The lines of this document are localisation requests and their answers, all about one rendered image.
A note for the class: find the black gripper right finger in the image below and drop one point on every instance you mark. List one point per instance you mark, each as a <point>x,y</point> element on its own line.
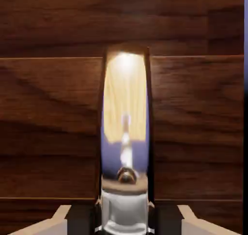
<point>167,221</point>

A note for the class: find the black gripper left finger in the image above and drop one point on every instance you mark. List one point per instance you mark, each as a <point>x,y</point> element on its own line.
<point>81,221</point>

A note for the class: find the dark wood cabinet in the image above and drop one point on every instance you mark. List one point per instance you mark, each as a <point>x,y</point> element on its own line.
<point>58,16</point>

